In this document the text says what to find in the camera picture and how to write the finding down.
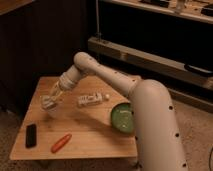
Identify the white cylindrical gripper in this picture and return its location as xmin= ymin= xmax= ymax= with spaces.
xmin=50 ymin=73 xmax=75 ymax=101

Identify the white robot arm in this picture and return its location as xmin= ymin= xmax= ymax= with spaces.
xmin=50 ymin=52 xmax=188 ymax=171

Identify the wooden table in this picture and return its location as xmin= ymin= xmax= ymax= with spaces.
xmin=10 ymin=76 xmax=136 ymax=171

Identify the black rectangular phone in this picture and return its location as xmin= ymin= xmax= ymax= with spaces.
xmin=25 ymin=124 xmax=37 ymax=148

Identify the orange carrot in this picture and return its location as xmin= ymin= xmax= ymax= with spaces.
xmin=51 ymin=134 xmax=72 ymax=153

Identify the dark wooden cabinet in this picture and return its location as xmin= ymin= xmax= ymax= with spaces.
xmin=0 ymin=0 xmax=87 ymax=115

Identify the green bowl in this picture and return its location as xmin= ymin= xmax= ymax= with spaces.
xmin=110 ymin=102 xmax=134 ymax=134

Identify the vertical metal pole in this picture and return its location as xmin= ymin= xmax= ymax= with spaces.
xmin=95 ymin=0 xmax=102 ymax=41

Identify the long shelf beam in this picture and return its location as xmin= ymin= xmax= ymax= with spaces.
xmin=88 ymin=37 xmax=213 ymax=90

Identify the black handle object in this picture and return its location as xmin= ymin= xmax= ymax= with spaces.
xmin=184 ymin=64 xmax=213 ymax=77

